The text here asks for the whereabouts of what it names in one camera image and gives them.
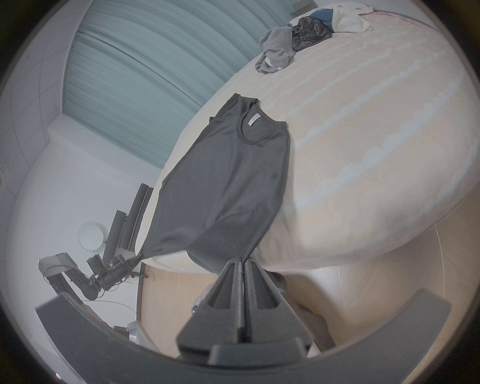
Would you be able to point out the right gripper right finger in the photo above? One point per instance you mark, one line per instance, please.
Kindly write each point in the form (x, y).
(270, 318)

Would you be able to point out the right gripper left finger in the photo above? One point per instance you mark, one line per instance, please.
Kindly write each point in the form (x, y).
(221, 318)

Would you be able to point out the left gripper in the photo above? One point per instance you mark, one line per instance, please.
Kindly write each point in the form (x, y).
(120, 268)

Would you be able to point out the black T-shirt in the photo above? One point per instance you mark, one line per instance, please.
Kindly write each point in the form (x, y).
(225, 180)

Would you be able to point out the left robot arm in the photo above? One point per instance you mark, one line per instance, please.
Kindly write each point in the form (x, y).
(80, 281)

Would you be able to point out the bed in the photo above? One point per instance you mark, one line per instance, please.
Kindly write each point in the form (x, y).
(375, 150)

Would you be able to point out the round white mirror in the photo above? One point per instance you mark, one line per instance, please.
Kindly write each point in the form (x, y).
(91, 237)

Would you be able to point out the black chest of drawers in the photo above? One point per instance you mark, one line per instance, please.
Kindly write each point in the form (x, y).
(140, 213)

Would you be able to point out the blue-green curtain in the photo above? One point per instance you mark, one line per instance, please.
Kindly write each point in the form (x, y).
(123, 105)
(180, 41)

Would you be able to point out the grey garment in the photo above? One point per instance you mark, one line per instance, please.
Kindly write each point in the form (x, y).
(275, 48)

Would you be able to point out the black shiny garment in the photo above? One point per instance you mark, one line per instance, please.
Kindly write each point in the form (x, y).
(311, 33)

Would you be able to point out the white printed pillow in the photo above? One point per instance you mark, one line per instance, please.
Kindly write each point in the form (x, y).
(298, 21)

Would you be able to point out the dark blue garment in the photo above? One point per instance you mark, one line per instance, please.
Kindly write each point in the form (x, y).
(324, 17)

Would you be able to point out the white garment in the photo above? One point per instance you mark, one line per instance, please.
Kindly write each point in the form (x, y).
(352, 20)

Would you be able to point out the grey bedside table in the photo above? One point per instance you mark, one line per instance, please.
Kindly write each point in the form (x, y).
(304, 3)

